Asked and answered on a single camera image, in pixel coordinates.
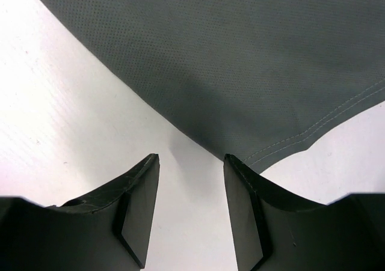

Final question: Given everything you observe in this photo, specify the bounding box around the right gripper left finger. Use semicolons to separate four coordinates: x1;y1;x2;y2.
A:
1;154;160;270

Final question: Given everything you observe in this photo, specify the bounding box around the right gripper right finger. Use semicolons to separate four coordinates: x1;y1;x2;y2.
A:
224;154;384;270

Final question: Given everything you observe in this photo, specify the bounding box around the grey t shirt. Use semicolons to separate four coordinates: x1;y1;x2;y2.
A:
41;0;384;172

